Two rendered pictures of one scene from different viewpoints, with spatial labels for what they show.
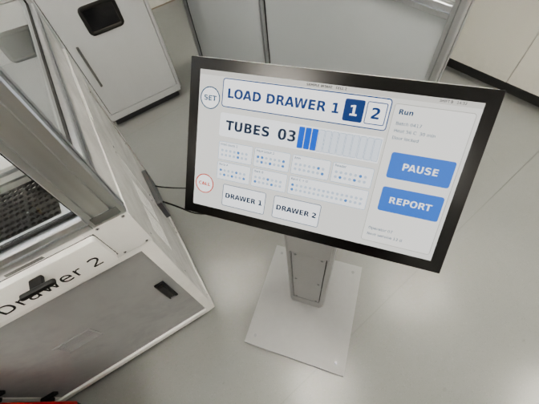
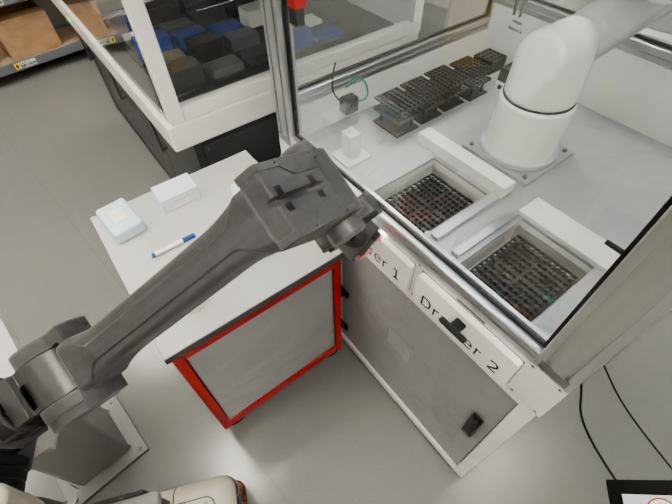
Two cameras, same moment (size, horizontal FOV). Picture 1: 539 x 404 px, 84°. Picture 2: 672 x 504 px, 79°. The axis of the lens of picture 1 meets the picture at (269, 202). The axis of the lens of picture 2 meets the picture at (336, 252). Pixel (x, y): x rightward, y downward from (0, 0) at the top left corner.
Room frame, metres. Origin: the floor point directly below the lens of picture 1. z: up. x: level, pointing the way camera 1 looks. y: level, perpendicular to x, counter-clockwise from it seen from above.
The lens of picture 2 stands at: (-0.07, 0.16, 1.72)
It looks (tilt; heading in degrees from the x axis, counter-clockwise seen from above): 51 degrees down; 78
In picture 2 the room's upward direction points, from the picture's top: 1 degrees counter-clockwise
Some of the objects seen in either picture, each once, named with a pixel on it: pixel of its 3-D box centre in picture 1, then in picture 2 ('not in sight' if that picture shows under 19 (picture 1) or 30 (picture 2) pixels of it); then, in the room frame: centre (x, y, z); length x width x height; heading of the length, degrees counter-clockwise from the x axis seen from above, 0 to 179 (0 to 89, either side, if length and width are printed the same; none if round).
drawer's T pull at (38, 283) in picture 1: (37, 284); (456, 326); (0.27, 0.53, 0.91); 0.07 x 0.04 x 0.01; 114
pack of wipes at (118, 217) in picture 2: not in sight; (120, 219); (-0.55, 1.19, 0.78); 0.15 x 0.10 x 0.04; 120
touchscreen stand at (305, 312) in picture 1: (308, 266); not in sight; (0.37, -0.10, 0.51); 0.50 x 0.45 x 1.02; 154
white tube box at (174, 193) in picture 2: not in sight; (176, 192); (-0.38, 1.27, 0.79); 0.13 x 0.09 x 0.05; 23
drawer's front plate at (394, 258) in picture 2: not in sight; (372, 244); (0.17, 0.83, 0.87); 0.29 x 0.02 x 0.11; 114
